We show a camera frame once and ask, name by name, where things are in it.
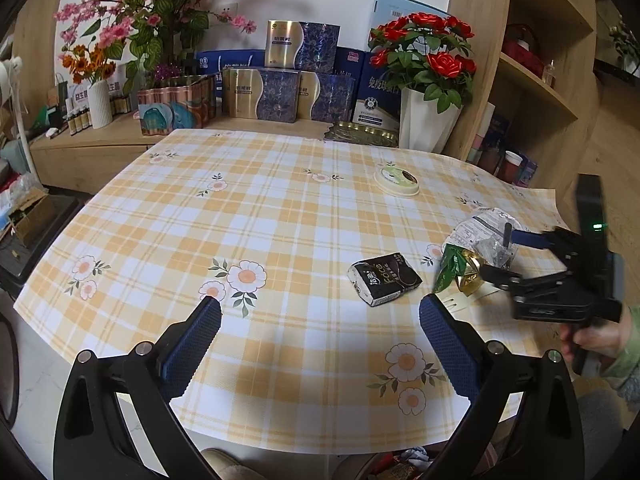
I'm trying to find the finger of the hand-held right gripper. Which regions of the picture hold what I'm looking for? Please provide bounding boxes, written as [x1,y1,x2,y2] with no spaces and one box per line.
[501,219,577,262]
[478,264,524,293]

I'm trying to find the pink blossom arrangement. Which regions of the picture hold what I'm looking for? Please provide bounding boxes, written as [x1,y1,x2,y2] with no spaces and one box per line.
[54,0,257,96]

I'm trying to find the wooden shelf unit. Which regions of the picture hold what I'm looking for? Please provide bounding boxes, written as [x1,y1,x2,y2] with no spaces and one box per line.
[447,0,608,201]

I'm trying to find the wooden sideboard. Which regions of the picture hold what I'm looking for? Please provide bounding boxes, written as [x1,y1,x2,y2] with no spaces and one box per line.
[30,115,341,196]

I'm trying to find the blue white carton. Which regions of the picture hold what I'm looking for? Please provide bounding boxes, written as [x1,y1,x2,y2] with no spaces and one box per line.
[350,52,406,128]

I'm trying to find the black case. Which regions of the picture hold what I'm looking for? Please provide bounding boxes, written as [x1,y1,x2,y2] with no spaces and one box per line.
[0,192,83,291]

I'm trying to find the stack of pastel cups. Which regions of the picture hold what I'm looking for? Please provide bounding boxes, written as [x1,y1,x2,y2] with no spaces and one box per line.
[467,101,497,166]

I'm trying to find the red paper cup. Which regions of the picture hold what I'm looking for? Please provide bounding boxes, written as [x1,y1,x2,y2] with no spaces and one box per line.
[497,150,523,183]

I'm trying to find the blue flat box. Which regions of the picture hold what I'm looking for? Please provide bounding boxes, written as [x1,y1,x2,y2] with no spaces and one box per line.
[196,50,266,86]

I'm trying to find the gold tray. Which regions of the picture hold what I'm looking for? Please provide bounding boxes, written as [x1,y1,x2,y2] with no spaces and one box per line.
[322,121,401,147]

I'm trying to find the glass vase with flowers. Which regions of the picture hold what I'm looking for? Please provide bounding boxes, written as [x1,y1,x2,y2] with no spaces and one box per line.
[607,15,640,76]

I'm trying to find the row of small dropper bottles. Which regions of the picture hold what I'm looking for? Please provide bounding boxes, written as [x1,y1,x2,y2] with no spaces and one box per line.
[62,95,133,136]

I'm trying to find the person's right hand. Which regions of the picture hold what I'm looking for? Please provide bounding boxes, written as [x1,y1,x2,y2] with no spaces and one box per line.
[559,306,637,360]

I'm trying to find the large light blue box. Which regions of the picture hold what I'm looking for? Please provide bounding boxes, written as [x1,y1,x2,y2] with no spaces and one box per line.
[370,0,451,61]

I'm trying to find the beige slipper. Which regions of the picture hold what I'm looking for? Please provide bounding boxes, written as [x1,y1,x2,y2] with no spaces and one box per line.
[200,449,256,480]

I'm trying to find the person's grey fleece trousers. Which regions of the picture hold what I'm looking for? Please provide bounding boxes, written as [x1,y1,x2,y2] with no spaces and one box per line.
[570,380,640,441]

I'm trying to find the clear plastic wrapper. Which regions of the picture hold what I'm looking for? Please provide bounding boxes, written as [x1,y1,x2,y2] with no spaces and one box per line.
[452,206,523,268]

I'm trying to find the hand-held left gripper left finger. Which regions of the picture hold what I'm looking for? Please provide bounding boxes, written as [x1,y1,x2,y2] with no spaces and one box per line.
[53,296,223,480]

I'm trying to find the person's right forearm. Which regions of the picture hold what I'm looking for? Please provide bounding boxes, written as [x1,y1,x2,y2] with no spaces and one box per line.
[600,305,640,401]

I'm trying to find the cardboard box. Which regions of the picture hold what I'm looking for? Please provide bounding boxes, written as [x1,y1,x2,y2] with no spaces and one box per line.
[7,187,58,246]

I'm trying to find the yellow checked tablecloth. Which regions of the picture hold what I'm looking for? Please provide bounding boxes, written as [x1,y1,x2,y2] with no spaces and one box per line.
[12,127,576,453]

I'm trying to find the orange flowers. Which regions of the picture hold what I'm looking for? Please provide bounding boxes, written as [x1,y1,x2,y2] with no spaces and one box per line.
[61,42,118,86]

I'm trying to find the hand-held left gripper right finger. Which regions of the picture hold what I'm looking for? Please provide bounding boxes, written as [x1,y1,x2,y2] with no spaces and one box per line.
[418,293,587,480]

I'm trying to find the red basket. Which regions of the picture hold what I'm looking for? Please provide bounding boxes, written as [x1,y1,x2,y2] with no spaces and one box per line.
[501,24,546,78]

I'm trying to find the red rose bouquet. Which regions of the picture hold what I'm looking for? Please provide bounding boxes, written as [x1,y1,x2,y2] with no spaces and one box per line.
[367,12,478,113]

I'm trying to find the gold blue gift box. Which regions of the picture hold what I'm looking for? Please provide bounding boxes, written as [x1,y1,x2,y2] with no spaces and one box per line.
[295,71,357,122]
[221,67,301,123]
[265,20,341,73]

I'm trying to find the pale wooden fork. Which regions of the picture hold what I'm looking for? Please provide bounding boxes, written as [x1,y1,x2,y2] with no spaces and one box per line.
[440,287,501,311]

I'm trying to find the green gold foil wrapper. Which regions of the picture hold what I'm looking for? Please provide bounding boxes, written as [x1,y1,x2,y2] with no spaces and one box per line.
[432,242,488,298]

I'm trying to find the white angular vase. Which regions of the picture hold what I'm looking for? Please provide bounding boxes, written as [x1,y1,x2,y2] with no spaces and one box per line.
[398,87,463,153]

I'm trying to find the dark blue picture box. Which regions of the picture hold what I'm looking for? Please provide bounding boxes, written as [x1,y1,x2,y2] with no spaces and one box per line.
[487,112,513,153]

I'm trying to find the white ribbed vase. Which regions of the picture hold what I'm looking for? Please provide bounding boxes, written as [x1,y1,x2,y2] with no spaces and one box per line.
[87,79,114,129]

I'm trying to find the striped gift box with teal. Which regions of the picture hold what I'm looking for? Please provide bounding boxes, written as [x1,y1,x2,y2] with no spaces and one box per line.
[136,74,217,136]

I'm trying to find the black tissue packet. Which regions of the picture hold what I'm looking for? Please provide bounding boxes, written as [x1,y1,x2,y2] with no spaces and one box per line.
[347,252,423,308]

